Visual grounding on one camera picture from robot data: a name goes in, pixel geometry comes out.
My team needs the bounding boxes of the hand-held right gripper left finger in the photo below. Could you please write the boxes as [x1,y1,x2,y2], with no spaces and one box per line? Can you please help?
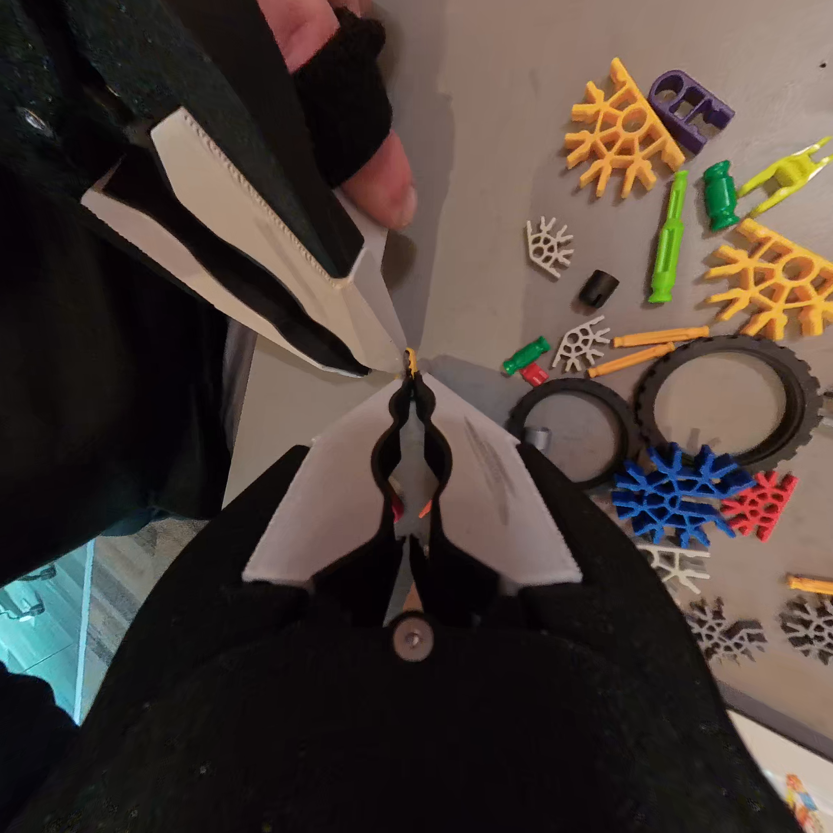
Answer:
[243,376,413,627]

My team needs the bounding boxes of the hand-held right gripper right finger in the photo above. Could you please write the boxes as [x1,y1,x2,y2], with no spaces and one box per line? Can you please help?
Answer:
[410,375,583,628]

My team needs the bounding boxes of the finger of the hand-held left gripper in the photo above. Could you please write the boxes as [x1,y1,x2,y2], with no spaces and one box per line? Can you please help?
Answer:
[81,182,371,378]
[151,107,410,373]

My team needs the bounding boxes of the light grey fan connector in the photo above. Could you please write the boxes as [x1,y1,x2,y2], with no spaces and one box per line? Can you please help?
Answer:
[526,216,575,279]

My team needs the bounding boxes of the printed toy packaging bag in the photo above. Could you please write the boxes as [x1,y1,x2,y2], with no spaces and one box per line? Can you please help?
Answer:
[728,709,833,833]

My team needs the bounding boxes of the person's left hand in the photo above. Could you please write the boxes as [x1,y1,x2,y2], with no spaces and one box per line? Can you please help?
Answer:
[257,0,417,230]

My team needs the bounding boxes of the person's grey trousers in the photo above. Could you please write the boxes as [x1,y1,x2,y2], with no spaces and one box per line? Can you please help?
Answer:
[221,322,255,450]

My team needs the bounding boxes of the black rubber tyre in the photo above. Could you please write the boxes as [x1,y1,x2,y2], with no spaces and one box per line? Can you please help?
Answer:
[634,334,822,476]
[506,377,642,492]

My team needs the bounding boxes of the short dark green rod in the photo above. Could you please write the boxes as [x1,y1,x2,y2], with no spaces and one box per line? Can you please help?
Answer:
[703,161,741,232]
[502,336,551,377]

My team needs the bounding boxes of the person's black top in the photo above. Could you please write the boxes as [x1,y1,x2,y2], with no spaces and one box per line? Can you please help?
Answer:
[0,150,232,587]

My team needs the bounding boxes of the white fan connector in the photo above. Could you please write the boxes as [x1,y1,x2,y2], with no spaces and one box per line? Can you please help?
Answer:
[634,543,712,596]

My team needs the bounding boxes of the small light grey connector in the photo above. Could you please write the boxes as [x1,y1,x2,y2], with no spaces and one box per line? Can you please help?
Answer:
[552,315,613,373]

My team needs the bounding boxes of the black spacer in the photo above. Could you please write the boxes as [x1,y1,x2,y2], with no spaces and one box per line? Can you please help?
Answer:
[578,269,620,307]

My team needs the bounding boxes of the dark grey snowflake connector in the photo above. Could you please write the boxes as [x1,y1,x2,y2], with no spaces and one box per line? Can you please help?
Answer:
[779,595,833,666]
[683,597,769,665]

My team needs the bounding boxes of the red fan connector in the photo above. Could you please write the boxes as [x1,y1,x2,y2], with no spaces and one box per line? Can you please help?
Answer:
[720,470,799,543]

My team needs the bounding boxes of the lime green rod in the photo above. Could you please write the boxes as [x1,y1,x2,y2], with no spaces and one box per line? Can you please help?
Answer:
[647,171,689,305]

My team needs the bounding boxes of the yellow fan connector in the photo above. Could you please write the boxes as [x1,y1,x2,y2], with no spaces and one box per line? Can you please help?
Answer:
[705,218,833,341]
[565,57,686,199]

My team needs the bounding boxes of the purple connector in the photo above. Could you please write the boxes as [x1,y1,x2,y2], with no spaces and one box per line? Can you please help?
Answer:
[649,69,736,156]

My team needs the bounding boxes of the lime clip connector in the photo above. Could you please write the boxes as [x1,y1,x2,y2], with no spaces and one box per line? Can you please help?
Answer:
[737,137,833,219]

